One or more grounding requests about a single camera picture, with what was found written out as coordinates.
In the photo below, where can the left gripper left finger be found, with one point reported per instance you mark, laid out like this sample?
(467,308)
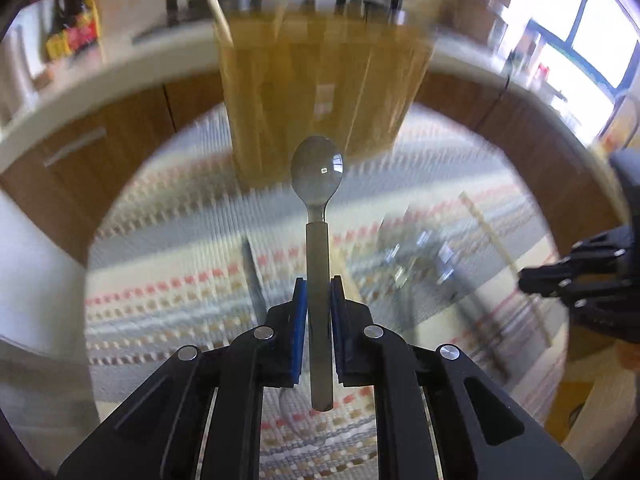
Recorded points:
(199,414)

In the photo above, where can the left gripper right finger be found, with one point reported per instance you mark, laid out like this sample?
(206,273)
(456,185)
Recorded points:
(438,415)

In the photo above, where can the clear plastic fork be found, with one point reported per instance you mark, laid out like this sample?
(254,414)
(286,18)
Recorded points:
(413,246)

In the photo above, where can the metal spoon grey handle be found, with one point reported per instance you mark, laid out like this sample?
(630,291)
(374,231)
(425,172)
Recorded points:
(317,171)

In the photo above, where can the white kitchen countertop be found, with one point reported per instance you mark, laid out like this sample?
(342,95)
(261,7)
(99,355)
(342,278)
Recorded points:
(122,68)

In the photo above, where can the person right hand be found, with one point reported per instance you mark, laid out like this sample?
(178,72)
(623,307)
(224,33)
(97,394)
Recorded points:
(628,355)

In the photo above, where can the striped woven table mat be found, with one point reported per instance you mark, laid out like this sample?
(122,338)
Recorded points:
(166,270)

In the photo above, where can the yellow plastic utensil basket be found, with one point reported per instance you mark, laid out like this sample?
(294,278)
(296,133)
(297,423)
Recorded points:
(348,79)

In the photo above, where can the soy sauce bottle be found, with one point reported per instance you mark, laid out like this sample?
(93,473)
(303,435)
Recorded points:
(64,38)

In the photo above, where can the dark vinegar bottle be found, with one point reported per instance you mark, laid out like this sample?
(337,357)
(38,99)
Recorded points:
(83,25)

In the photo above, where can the window frame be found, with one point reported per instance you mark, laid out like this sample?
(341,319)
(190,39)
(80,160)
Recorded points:
(594,37)

